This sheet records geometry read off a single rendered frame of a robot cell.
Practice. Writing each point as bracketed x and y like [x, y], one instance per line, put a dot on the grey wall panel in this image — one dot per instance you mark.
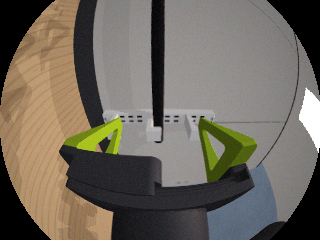
[234, 57]

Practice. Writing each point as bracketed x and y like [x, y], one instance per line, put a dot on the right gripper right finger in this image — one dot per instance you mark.
[238, 148]

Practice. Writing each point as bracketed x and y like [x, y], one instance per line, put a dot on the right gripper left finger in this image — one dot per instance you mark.
[88, 140]

